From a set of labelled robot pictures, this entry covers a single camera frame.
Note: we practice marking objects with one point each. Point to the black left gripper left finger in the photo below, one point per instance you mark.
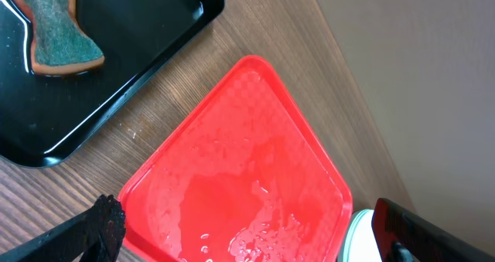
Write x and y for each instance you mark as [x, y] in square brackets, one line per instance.
[94, 235]

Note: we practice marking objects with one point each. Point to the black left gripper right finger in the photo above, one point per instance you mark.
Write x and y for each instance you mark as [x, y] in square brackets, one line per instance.
[403, 236]

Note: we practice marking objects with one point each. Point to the white plate top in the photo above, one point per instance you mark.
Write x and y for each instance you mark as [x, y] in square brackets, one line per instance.
[359, 244]

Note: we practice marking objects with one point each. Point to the orange green sponge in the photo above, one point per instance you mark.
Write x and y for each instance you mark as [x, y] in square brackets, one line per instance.
[59, 46]

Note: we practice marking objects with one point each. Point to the red plastic tray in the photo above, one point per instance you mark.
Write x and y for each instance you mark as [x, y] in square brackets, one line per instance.
[242, 178]

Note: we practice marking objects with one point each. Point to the black water container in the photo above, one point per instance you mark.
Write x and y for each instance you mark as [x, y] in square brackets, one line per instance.
[45, 119]

